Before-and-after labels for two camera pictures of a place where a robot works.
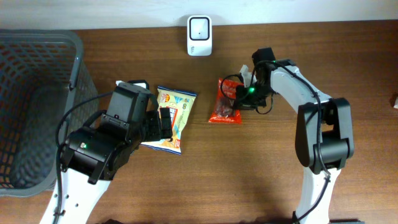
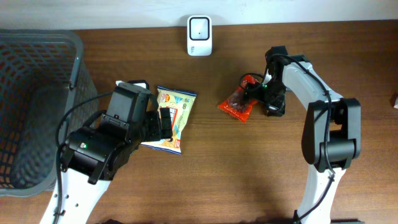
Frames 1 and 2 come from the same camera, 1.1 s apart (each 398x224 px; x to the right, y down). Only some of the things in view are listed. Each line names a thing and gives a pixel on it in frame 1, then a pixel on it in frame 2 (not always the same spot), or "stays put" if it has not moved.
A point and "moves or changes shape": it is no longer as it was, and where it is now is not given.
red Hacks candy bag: [224, 111] moves or changes shape
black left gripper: [155, 132] stays put
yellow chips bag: [181, 103] stays put
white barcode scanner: [199, 38] stays put
